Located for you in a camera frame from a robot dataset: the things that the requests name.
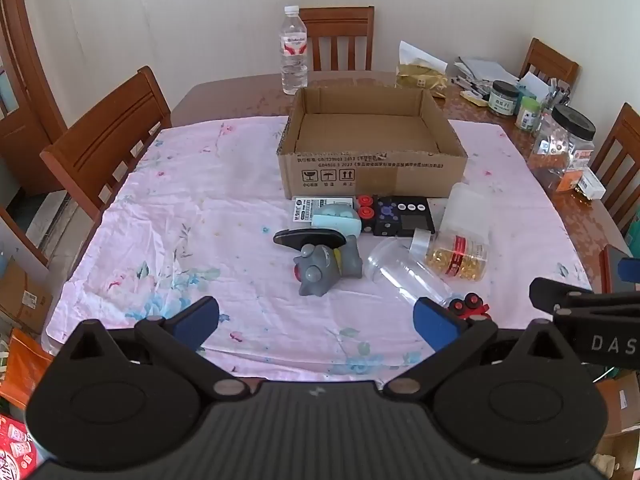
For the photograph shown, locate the clear plastic cup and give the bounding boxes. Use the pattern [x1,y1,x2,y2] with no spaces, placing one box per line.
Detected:
[363,237,455,308]

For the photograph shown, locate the black digital scale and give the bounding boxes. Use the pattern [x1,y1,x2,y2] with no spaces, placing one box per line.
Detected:
[390,195,436,237]

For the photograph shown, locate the green-lidded small bottle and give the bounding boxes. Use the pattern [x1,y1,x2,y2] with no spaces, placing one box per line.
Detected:
[515,97,542,132]

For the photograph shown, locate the grey toy figure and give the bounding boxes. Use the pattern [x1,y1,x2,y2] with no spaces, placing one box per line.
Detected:
[292,235,363,297]

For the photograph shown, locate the dark-lidded glass jar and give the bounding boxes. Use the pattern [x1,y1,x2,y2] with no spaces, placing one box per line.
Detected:
[487,80,521,119]

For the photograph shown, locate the white folded paper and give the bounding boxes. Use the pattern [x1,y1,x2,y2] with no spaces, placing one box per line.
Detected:
[518,71,551,101]

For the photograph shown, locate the red printed packet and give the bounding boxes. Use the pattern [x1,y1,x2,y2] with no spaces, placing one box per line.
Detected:
[0,414,40,480]

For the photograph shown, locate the orange plastic bag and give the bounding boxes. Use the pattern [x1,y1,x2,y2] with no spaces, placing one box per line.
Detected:
[0,329,53,413]

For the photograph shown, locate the clear bottle of yellow capsules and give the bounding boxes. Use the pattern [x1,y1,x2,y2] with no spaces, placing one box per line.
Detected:
[425,230,491,281]

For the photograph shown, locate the black cube with red buttons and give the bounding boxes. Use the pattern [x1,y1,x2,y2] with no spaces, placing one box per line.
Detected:
[355,194,401,237]

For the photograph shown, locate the cardboard box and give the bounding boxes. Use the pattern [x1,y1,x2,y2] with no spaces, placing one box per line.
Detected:
[276,85,469,202]

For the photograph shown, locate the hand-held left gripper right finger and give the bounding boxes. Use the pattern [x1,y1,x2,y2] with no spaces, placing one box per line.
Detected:
[382,297,583,402]

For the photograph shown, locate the wooden chair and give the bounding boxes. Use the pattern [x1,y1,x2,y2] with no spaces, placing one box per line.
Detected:
[298,6,375,74]
[590,102,640,237]
[517,37,581,92]
[40,65,173,222]

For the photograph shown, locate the white labelled flat box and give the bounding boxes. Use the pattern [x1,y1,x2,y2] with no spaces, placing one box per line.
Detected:
[290,197,357,223]

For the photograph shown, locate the brown cardboard carton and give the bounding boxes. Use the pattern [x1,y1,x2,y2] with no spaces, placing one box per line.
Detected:
[592,370,640,480]
[0,255,54,333]

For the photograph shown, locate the black curved flat tool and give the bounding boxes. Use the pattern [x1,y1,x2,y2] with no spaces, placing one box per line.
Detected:
[273,228,347,250]

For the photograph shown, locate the red toy train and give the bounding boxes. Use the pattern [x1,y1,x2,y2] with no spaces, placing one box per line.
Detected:
[447,294,492,322]

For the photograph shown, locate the large clear black-lidded jar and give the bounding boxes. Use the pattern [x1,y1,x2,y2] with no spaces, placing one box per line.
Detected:
[528,104,597,194]

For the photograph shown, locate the wooden framed door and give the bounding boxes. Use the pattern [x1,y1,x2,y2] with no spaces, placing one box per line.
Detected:
[0,0,69,197]

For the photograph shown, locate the gold tissue packet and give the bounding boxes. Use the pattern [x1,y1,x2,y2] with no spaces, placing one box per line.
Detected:
[396,41,449,97]

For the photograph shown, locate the teal egg-shaped toy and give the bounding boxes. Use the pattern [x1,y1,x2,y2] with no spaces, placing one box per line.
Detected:
[311,204,363,237]

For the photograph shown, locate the bunch of pens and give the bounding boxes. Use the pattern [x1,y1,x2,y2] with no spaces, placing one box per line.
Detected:
[450,75,495,107]

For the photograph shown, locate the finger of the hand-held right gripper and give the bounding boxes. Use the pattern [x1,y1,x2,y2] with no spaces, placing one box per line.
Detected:
[529,276,640,318]
[599,243,640,294]

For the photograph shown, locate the clear plastic water bottle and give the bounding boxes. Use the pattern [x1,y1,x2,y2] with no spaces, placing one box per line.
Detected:
[279,5,309,96]

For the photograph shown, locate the translucent white plastic box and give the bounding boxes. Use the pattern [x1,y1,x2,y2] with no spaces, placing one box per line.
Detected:
[440,182,493,237]

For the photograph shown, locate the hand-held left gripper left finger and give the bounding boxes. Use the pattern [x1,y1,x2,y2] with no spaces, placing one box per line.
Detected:
[52,296,250,402]

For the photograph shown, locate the pink floral tablecloth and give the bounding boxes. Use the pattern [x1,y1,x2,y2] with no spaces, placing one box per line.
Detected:
[45,115,594,384]

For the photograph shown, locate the small white carton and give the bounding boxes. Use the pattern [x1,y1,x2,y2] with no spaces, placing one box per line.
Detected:
[574,167,606,200]

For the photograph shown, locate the grey paper sheets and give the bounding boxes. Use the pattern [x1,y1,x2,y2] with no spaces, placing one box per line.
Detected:
[453,56,522,84]

